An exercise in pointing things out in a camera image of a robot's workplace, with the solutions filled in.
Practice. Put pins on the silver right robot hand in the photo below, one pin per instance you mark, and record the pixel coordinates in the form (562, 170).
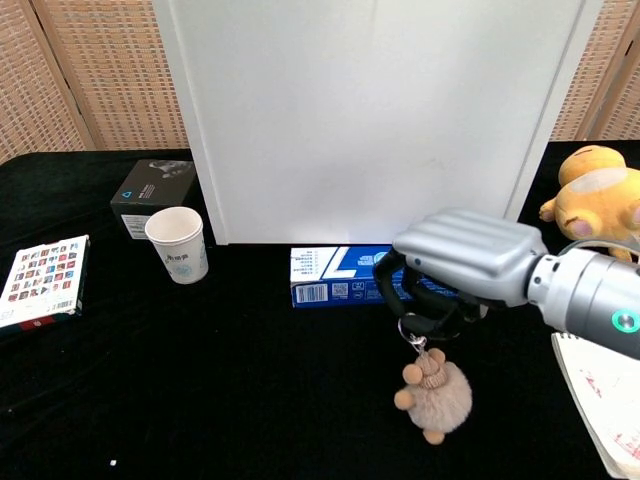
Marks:
(480, 250)

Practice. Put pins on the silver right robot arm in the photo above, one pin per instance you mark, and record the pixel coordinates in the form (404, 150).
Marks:
(590, 295)

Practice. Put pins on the yellow plush toy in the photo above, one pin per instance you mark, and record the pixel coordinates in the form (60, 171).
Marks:
(597, 200)

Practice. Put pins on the blue toothpaste box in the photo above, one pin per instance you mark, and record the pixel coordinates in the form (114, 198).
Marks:
(335, 280)

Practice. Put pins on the white upright board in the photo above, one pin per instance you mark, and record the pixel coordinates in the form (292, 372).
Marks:
(370, 125)

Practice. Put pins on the white spiral notebook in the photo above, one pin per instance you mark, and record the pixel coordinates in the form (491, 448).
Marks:
(605, 405)

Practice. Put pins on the white paper cup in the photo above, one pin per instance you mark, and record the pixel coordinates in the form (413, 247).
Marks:
(179, 247)

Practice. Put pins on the black velvet tablecloth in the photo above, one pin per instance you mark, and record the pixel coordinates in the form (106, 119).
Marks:
(200, 380)

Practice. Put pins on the black product box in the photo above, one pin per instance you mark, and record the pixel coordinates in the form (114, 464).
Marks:
(150, 192)

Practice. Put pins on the woven rattan folding screen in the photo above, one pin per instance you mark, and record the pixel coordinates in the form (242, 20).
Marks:
(100, 75)

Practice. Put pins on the book with picture grid cover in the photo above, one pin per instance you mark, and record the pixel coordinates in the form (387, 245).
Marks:
(42, 280)

